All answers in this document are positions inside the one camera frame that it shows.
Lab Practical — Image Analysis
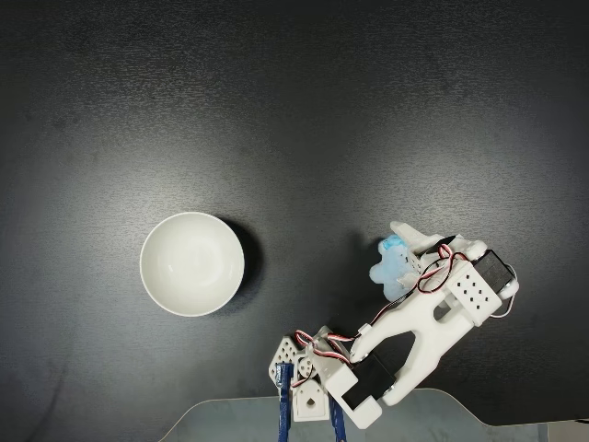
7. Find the white bowl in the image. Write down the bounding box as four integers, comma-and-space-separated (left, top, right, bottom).
139, 211, 246, 318

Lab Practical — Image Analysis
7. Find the red white servo cable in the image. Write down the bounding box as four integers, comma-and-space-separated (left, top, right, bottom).
352, 234, 464, 343
294, 329, 356, 366

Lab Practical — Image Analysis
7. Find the skyblue plush doll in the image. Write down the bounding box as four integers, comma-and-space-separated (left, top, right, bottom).
367, 233, 418, 303

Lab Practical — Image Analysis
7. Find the blue clamp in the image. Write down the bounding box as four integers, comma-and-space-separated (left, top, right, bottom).
328, 390, 350, 442
274, 363, 296, 442

